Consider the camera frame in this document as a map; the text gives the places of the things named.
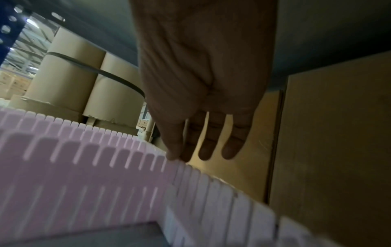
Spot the brown cardboard box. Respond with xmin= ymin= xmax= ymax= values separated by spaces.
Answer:
xmin=268 ymin=50 xmax=391 ymax=242

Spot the slotted pink divider strip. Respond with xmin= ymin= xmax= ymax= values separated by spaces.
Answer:
xmin=0 ymin=107 xmax=167 ymax=160
xmin=0 ymin=131 xmax=181 ymax=238

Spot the stack of large brown rolls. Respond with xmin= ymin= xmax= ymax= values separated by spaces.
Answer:
xmin=9 ymin=25 xmax=160 ymax=145

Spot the person's right hand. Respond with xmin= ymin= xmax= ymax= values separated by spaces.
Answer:
xmin=130 ymin=0 xmax=279 ymax=162

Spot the black strap band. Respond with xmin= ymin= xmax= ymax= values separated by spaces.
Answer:
xmin=45 ymin=51 xmax=146 ymax=96

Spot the blue perforated rack post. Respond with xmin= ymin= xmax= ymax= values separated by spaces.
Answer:
xmin=0 ymin=0 xmax=28 ymax=66

